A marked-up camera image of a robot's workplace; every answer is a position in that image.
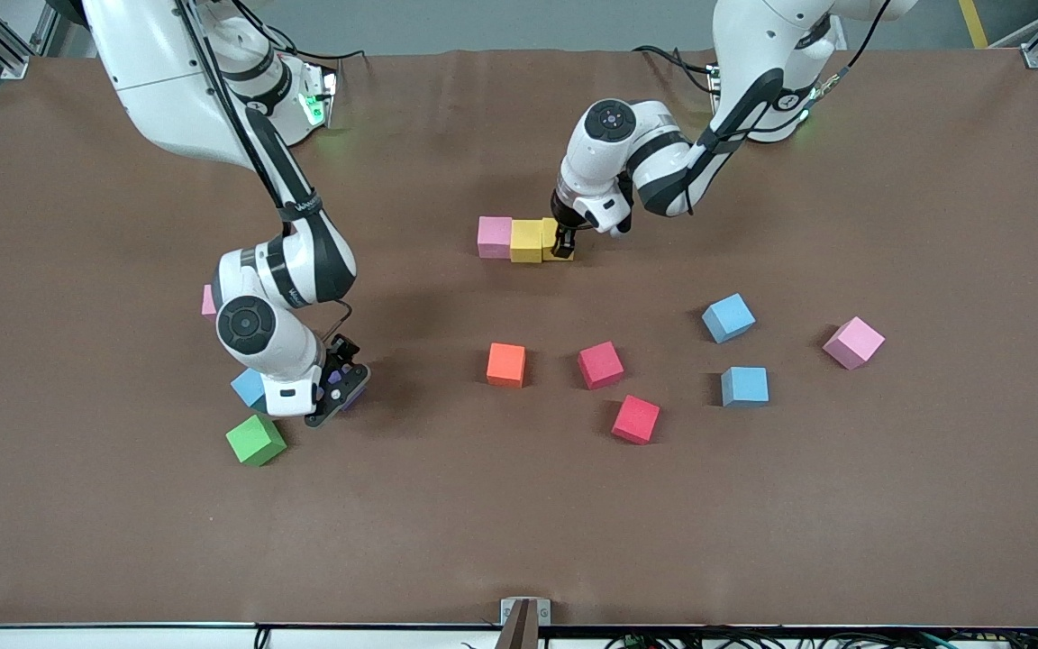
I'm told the brown table mat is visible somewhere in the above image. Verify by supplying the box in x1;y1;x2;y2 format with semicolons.
0;47;1038;629

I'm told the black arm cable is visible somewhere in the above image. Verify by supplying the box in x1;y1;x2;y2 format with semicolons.
686;0;894;217
175;0;356;348

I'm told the black left base cable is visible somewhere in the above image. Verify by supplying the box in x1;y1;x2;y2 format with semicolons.
632;45;718;96

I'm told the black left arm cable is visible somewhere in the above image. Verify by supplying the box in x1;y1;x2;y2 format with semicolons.
686;0;894;217

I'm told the orange foam cube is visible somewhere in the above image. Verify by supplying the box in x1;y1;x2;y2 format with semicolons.
486;343;527;388

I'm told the yellow foam cube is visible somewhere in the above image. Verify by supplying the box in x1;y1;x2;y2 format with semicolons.
510;219;544;264
542;217;576;262

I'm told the small metal bracket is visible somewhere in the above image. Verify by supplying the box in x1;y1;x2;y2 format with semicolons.
500;597;552;626

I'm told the green foam cube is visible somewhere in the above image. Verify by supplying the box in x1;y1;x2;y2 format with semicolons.
225;414;287;467

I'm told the purple foam cube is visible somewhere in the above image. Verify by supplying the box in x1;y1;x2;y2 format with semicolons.
328;368;369;413

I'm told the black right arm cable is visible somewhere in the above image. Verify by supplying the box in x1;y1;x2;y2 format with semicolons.
175;0;356;348

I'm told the black base cable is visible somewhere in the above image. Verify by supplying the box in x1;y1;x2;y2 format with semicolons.
632;45;718;96
231;0;367;62

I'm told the black right base cable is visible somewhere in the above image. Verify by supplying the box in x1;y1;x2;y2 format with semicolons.
231;0;367;62

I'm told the blue foam cube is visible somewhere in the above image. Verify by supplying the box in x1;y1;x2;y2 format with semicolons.
231;368;268;411
721;366;769;409
701;293;757;344

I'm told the red foam cube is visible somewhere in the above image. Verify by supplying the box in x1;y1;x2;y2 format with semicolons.
578;341;625;390
611;394;661;445

